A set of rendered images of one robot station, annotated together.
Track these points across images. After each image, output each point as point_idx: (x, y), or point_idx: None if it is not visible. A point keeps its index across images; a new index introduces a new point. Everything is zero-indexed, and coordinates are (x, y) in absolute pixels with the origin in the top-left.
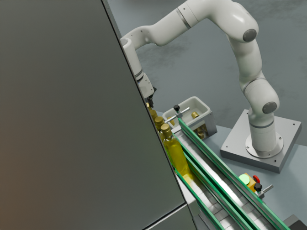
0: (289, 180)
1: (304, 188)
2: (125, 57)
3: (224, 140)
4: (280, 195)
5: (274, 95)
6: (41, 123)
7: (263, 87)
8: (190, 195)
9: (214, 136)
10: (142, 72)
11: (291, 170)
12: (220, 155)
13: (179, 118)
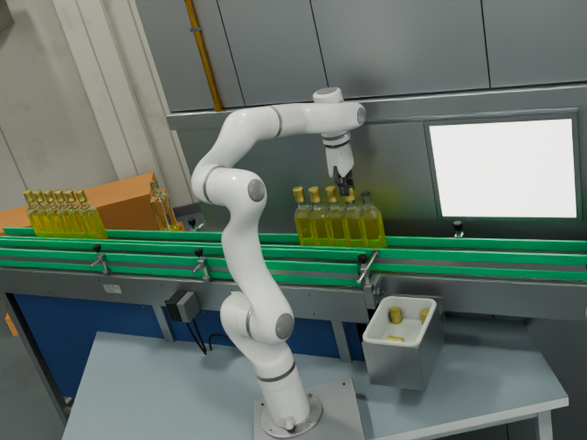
0: (240, 413)
1: (217, 413)
2: None
3: (374, 413)
4: (244, 392)
5: (222, 306)
6: None
7: (238, 299)
8: (169, 114)
9: (396, 411)
10: (323, 140)
11: (245, 424)
12: (359, 392)
13: (355, 264)
